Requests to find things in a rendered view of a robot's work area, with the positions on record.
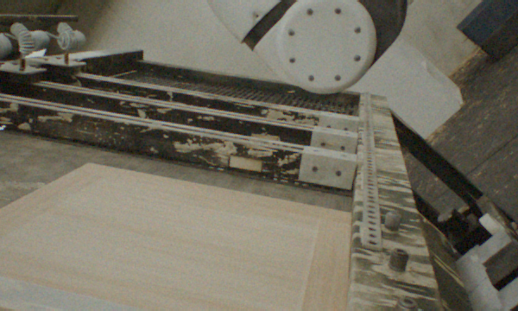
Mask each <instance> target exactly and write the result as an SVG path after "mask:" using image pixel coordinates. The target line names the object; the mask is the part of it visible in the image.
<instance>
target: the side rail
mask: <svg viewBox="0 0 518 311"><path fill-rule="evenodd" d="M136 70H137V72H144V73H154V74H160V75H165V76H170V77H176V78H181V79H192V80H197V81H203V82H208V83H214V84H220V85H226V86H235V87H241V88H247V89H252V90H258V91H263V92H273V93H279V94H285V95H290V96H295V97H307V98H317V99H323V100H328V101H333V102H339V103H345V104H350V105H358V102H359V97H361V93H360V92H349V91H342V92H337V93H333V94H317V93H313V92H309V91H306V90H304V89H302V88H300V87H299V86H294V85H292V84H289V83H287V82H285V81H281V80H276V79H264V78H260V77H254V76H248V75H242V74H236V73H227V72H220V71H214V70H209V69H203V68H197V67H187V66H181V65H175V64H169V63H163V62H159V61H152V60H138V61H137V69H136Z"/></svg>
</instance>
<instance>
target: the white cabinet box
mask: <svg viewBox="0 0 518 311"><path fill-rule="evenodd" d="M346 91H349V92H360V93H362V92H370V93H371V94H376V95H383V96H386V97H387V100H388V105H389V108H390V109H391V110H393V111H394V112H395V113H396V114H397V115H398V116H399V117H400V118H401V119H402V120H403V121H404V122H405V123H406V124H409V125H410V126H411V127H412V128H413V129H414V130H415V131H416V132H418V133H419V134H420V135H421V136H422V137H423V138H424V139H426V138H427V137H428V136H430V135H431V134H432V133H433V132H434V131H435V130H436V129H438V127H440V125H441V124H442V123H444V122H446V121H447V120H448V119H449V118H450V117H452V116H453V115H454V114H455V113H456V112H457V111H459V110H460V109H461V107H462V106H463V105H464V101H463V99H462V95H461V91H460V89H459V87H458V86H457V85H456V84H455V83H454V82H453V81H451V80H449V79H448V78H447V77H446V76H445V75H444V74H443V73H442V72H441V71H440V70H439V69H438V68H437V67H436V66H434V65H433V64H432V63H431V62H430V61H429V60H428V59H427V58H426V57H424V56H423V55H422V54H421V53H420V52H419V51H418V50H417V49H415V48H414V46H412V45H411V44H410V43H409V42H408V41H406V40H405V39H404V38H403V37H402V36H401V35H399V36H398V38H397V39H396V41H395V42H394V43H393V45H392V46H391V47H390V48H389V49H388V50H387V51H386V52H384V54H383V55H382V56H381V57H380V58H379V59H378V60H377V61H376V62H375V64H374V65H373V66H372V67H371V68H370V69H369V70H368V71H367V72H366V73H365V75H364V76H363V77H362V78H361V79H360V80H359V81H358V82H357V83H356V84H355V85H354V86H352V87H351V88H348V89H346Z"/></svg>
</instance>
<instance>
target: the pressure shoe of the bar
mask: <svg viewBox="0 0 518 311"><path fill-rule="evenodd" d="M262 162H263V161H262V160H257V159H248V158H242V157H238V156H233V155H231V157H230V166H231V167H235V168H244V169H249V170H254V171H259V172H261V171H262Z"/></svg>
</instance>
